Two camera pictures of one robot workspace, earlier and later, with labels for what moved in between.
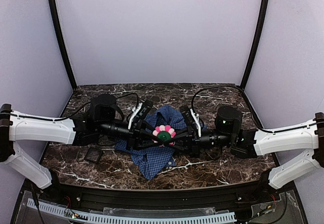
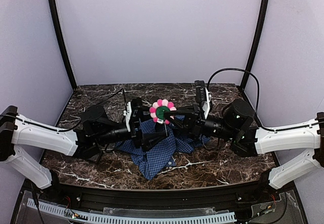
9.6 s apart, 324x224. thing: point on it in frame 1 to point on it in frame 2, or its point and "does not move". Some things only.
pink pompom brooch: [164, 133] to [157, 111]
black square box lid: [93, 155] does not move
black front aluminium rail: [152, 199] does not move
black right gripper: [192, 136] to [196, 120]
